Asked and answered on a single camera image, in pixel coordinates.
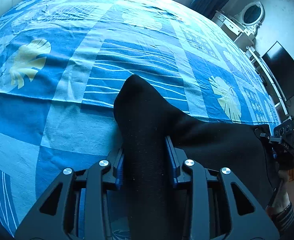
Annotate black pants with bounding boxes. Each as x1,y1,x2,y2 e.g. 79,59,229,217
114,75,279,239

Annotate person right hand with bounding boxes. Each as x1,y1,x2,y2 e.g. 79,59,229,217
266,170,291,217

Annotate black flat television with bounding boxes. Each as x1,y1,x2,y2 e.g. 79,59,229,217
262,41,294,100

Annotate white tv stand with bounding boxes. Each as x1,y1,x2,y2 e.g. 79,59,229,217
246,46,290,119

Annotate white vanity dresser with mirror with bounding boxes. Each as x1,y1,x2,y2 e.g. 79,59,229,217
212,1,265,52

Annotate blue patterned bedspread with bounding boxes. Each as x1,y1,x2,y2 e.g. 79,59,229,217
0,0,280,236

